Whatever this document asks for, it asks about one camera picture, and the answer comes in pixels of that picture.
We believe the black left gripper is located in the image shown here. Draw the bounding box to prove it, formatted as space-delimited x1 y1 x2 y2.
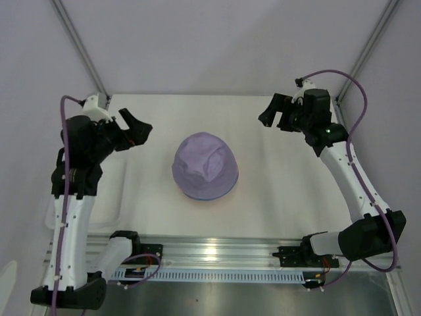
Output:
89 108 152 163

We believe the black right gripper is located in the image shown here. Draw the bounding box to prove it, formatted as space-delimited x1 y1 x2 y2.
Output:
258 93 312 134

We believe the lavender bucket hat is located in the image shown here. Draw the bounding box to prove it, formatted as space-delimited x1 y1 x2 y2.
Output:
172 132 239 192

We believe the blue bucket hat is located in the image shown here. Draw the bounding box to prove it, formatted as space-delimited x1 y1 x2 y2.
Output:
183 172 239 201

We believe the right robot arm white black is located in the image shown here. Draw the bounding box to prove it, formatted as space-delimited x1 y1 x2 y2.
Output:
259 88 407 266

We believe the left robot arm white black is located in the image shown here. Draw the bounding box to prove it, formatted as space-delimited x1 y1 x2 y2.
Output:
30 109 153 310

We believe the white plastic basket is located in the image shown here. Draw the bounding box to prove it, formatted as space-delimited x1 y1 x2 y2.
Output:
45 157 131 231

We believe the left aluminium frame post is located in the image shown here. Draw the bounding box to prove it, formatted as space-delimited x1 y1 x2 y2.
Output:
49 0 111 100

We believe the aluminium frame post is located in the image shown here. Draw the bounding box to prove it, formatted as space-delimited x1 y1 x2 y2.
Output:
335 0 404 106
49 0 111 100

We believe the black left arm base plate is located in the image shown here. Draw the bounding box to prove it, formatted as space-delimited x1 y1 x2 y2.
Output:
128 244 164 265

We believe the aluminium mounting rail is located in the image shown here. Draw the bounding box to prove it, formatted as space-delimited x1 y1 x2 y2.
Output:
42 235 402 271

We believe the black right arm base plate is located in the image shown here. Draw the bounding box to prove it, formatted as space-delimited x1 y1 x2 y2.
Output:
272 246 339 268

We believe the right aluminium frame post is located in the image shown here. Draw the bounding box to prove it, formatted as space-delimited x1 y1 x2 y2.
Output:
335 0 404 106

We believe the slotted grey cable duct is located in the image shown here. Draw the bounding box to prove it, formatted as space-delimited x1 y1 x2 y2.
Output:
111 268 305 284

